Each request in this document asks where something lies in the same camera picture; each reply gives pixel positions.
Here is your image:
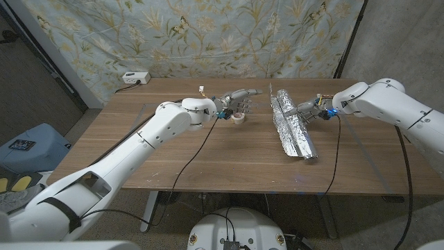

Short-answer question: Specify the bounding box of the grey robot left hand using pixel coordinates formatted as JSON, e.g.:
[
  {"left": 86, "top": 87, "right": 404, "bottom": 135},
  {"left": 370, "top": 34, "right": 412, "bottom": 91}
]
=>
[{"left": 213, "top": 88, "right": 264, "bottom": 121}]

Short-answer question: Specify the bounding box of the aluminum foil sheet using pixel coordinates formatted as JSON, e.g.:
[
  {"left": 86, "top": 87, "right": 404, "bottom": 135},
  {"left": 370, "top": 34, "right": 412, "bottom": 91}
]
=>
[{"left": 269, "top": 83, "right": 319, "bottom": 160}]

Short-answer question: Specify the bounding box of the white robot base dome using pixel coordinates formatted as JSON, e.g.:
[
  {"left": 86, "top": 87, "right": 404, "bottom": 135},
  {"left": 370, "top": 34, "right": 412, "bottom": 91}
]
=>
[{"left": 187, "top": 207, "right": 288, "bottom": 250}]

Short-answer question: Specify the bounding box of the floral backdrop cloth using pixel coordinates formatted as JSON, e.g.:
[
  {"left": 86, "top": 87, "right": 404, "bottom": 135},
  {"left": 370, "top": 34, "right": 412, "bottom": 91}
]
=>
[{"left": 21, "top": 0, "right": 367, "bottom": 105}]

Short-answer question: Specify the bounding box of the white power strip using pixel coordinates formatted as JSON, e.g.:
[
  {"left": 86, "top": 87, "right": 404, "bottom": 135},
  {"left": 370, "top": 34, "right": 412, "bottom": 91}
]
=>
[{"left": 121, "top": 72, "right": 151, "bottom": 85}]

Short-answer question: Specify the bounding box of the black backdrop stand pole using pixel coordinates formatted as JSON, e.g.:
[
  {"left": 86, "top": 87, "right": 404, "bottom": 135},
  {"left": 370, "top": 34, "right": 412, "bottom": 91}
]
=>
[{"left": 333, "top": 0, "right": 369, "bottom": 79}]

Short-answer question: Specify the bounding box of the grey table leg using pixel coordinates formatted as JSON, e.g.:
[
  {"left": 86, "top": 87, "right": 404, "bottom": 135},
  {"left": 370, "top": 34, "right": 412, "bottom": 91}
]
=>
[
  {"left": 316, "top": 194, "right": 339, "bottom": 240},
  {"left": 139, "top": 190, "right": 160, "bottom": 233}
]

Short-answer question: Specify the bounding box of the black printed marker card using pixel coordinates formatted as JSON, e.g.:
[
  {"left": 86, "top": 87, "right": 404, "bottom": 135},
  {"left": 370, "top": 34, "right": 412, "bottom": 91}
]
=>
[{"left": 8, "top": 139, "right": 37, "bottom": 151}]

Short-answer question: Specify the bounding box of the black shoe yellow insole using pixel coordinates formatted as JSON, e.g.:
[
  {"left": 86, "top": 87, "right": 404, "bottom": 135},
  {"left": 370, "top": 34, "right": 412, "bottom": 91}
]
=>
[
  {"left": 0, "top": 169, "right": 10, "bottom": 194},
  {"left": 8, "top": 172, "right": 43, "bottom": 194}
]

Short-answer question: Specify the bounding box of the grey sneaker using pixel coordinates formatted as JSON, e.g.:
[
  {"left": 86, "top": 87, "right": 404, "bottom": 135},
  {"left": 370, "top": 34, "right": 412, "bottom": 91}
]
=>
[{"left": 0, "top": 189, "right": 37, "bottom": 213}]

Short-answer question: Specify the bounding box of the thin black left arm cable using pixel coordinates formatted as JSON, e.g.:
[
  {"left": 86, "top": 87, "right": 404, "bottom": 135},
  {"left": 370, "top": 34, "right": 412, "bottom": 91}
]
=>
[{"left": 78, "top": 116, "right": 219, "bottom": 228}]

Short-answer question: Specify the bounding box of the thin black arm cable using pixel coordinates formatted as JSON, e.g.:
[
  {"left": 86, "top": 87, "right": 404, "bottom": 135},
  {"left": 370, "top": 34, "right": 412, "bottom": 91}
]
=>
[
  {"left": 317, "top": 114, "right": 343, "bottom": 202},
  {"left": 78, "top": 116, "right": 219, "bottom": 228}
]

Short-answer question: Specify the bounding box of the black power strip cord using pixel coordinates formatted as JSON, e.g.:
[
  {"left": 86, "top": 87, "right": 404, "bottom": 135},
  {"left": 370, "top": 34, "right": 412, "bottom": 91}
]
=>
[{"left": 114, "top": 80, "right": 142, "bottom": 94}]

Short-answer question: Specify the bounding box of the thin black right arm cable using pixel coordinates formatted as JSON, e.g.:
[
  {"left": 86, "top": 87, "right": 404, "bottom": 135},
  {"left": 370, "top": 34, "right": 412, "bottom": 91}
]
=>
[{"left": 317, "top": 114, "right": 343, "bottom": 202}]

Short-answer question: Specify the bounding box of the black cable on base dome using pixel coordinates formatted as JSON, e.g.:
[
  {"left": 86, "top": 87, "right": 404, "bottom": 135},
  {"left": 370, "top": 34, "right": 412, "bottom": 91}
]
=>
[{"left": 207, "top": 207, "right": 237, "bottom": 242}]

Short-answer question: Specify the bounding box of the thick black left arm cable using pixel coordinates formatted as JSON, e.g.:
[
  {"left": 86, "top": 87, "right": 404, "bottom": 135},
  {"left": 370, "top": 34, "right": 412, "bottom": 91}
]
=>
[{"left": 89, "top": 99, "right": 185, "bottom": 167}]

